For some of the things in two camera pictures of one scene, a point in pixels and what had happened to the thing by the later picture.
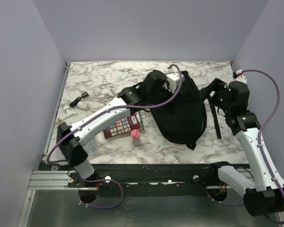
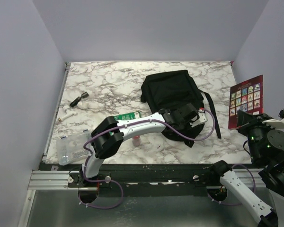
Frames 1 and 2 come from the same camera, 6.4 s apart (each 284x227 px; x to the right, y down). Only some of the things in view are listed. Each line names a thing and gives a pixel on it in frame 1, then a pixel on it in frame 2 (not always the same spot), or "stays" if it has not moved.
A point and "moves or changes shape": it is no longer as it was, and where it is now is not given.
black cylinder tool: (83, 95) stays
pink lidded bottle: (135, 136) stays
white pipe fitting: (66, 108) stays
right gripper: (219, 86) to (244, 118)
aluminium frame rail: (49, 180) stays
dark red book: (124, 126) moves or changes shape
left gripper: (165, 87) to (188, 122)
